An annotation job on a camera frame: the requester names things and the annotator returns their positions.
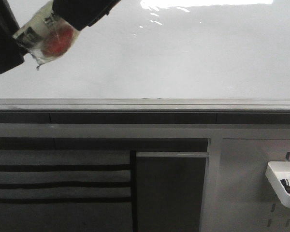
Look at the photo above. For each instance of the white whiteboard with grey frame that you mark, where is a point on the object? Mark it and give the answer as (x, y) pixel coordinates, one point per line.
(177, 55)

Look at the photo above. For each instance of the dark grey panel board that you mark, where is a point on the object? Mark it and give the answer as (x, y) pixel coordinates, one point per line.
(170, 191)

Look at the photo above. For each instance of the grey pegboard stand panel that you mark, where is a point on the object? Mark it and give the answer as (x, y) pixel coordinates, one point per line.
(238, 196)

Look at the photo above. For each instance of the white plastic marker tray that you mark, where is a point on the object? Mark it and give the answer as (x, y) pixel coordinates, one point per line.
(276, 170)

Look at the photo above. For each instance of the grey fabric pocket organizer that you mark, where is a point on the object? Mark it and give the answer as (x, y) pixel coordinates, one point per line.
(67, 191)

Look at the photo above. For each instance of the white taped dry-erase marker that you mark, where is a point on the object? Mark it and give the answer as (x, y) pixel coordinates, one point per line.
(47, 36)

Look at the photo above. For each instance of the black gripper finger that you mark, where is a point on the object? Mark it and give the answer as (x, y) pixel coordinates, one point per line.
(11, 54)
(83, 13)

